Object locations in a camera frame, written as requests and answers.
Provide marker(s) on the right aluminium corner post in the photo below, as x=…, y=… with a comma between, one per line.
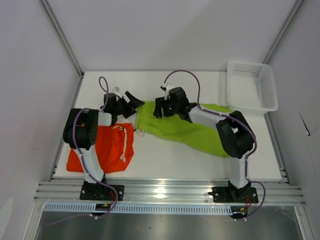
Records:
x=284, y=30

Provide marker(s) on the aluminium corner post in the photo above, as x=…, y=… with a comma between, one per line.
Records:
x=284, y=30
x=60, y=35

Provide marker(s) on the aluminium front rail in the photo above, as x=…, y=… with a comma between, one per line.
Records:
x=168, y=191

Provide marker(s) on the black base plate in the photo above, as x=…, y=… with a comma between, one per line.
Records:
x=96, y=192
x=222, y=195

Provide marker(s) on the orange shorts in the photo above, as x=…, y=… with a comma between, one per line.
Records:
x=114, y=147

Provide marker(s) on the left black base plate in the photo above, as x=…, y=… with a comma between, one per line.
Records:
x=96, y=192

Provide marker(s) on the left aluminium corner post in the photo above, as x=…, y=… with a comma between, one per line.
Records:
x=60, y=35

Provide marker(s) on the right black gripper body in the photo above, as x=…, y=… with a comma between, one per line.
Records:
x=169, y=109

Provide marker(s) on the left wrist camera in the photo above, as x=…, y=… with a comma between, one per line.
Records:
x=116, y=91

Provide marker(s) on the white slotted cable duct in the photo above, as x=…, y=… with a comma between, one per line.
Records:
x=135, y=208

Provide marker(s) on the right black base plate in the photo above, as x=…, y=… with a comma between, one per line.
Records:
x=222, y=195

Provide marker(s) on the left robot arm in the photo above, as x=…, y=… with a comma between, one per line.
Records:
x=80, y=133

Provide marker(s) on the white plastic basket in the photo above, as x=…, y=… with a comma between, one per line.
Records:
x=251, y=87

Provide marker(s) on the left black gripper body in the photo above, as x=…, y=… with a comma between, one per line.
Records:
x=123, y=108

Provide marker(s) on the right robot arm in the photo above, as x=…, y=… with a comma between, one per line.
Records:
x=235, y=135

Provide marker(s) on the green shorts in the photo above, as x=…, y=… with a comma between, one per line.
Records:
x=194, y=135

